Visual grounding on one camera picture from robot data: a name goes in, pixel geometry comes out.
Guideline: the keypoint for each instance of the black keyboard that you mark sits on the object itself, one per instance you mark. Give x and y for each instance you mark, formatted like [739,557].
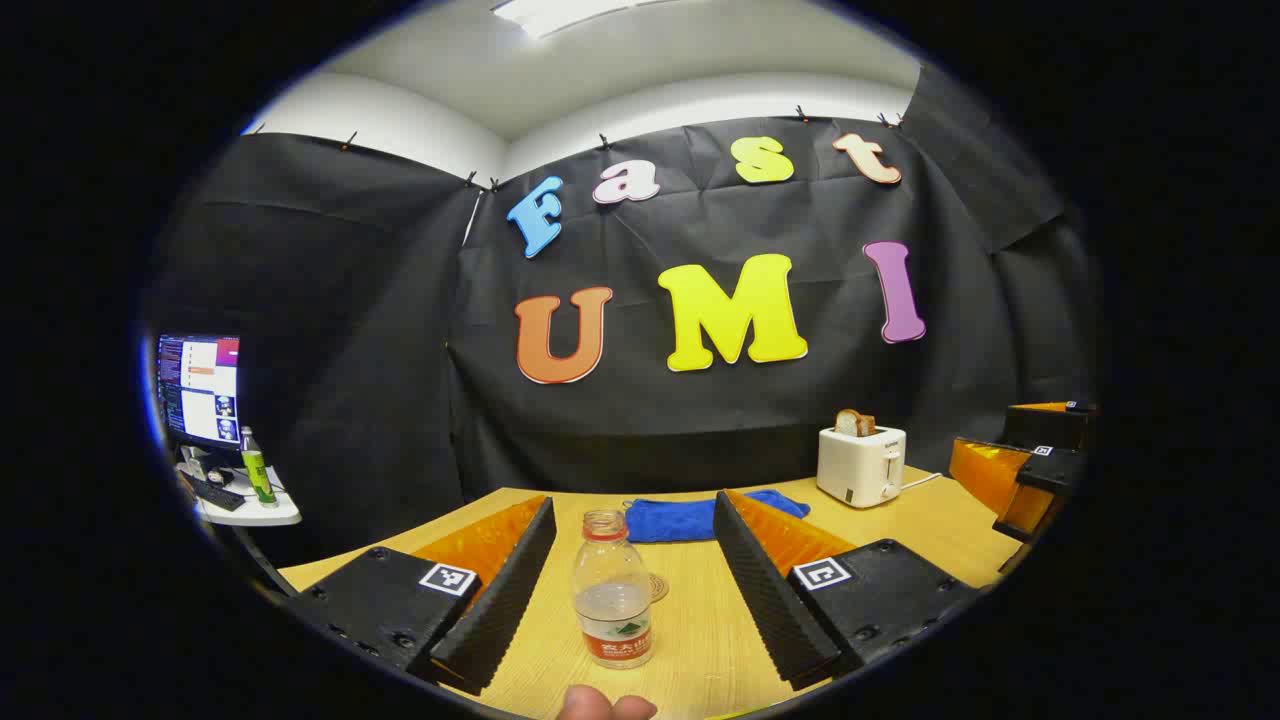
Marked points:
[215,492]

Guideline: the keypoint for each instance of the round wooden coaster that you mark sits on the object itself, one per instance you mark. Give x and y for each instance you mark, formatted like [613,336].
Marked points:
[659,588]

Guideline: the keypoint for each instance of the blue towel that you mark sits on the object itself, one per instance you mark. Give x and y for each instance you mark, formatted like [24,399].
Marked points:
[670,522]

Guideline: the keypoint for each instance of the bread slice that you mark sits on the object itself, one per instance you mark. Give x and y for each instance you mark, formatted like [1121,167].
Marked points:
[853,423]

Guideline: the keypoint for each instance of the clear plastic water bottle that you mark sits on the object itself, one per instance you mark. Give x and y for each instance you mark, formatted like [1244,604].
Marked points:
[612,610]

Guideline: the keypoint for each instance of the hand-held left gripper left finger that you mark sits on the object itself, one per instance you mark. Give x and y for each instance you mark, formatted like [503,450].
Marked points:
[500,600]

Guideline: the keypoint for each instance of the white toaster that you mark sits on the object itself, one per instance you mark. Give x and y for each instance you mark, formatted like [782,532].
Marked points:
[858,465]

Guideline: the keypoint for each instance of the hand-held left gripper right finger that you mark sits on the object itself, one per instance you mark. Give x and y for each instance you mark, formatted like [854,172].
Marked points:
[770,600]

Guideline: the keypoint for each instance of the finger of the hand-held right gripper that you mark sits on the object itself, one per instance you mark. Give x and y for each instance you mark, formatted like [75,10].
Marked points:
[1050,472]
[1050,425]

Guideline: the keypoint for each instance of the computer monitor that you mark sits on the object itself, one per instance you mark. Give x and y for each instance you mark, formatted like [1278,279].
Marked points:
[200,390]

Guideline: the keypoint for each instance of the green drink bottle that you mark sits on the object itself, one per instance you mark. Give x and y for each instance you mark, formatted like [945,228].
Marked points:
[258,470]

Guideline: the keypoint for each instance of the small white side table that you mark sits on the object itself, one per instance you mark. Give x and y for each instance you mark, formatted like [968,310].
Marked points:
[270,512]

